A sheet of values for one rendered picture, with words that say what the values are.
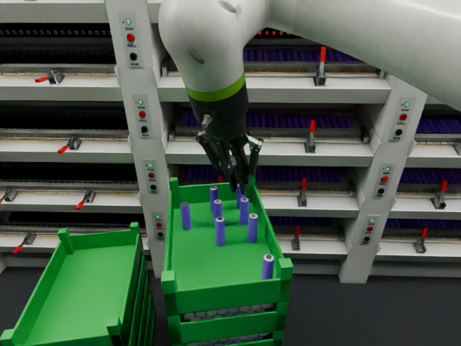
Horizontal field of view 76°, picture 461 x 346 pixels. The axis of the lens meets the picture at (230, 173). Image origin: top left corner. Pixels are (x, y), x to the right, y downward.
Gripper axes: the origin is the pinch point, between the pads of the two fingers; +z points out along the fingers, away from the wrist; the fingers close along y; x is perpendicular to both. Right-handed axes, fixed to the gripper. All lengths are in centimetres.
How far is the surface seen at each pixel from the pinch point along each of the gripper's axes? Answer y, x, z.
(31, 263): -85, -27, 48
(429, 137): 43, 39, 18
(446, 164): 50, 35, 24
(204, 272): 0.9, -21.4, -0.5
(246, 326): 10.4, -26.7, 3.3
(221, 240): 1.1, -14.0, 1.2
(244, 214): 3.1, -6.3, 3.2
